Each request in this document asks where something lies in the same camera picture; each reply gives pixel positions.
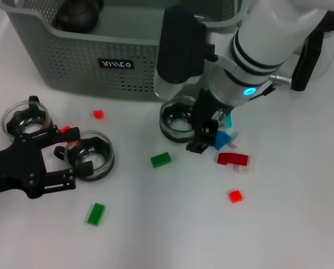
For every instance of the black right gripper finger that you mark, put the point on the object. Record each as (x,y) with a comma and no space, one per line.
(206,137)

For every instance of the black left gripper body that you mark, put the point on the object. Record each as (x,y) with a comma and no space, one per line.
(13,168)

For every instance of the blue square brick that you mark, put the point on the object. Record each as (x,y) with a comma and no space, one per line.
(222,140)

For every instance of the red square flat brick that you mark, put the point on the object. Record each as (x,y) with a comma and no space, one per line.
(236,196)

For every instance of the small red cube brick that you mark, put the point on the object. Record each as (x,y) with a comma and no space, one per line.
(97,114)

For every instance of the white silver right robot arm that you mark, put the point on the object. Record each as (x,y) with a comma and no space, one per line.
(262,42)

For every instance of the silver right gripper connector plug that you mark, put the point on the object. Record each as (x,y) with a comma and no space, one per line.
(280,78)

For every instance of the glass teacup black base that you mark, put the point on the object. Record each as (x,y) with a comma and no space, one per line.
(99,157)
(24,117)
(77,16)
(175,126)

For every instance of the grey perforated storage bin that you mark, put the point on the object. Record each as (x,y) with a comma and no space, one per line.
(71,70)

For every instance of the orange-red flat brick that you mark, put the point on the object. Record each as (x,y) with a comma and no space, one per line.
(65,129)

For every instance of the green rectangular brick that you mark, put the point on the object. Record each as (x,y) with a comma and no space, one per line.
(161,159)
(95,214)

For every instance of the black right wrist camera housing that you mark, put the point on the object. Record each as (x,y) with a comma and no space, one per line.
(181,42)

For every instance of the teal square brick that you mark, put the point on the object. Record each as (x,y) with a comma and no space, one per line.
(229,122)

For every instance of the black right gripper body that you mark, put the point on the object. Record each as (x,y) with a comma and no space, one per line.
(206,109)

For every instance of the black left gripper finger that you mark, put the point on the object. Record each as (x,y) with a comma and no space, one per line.
(84,169)
(71,134)

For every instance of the dark red long brick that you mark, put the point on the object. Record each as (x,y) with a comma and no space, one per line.
(228,158)

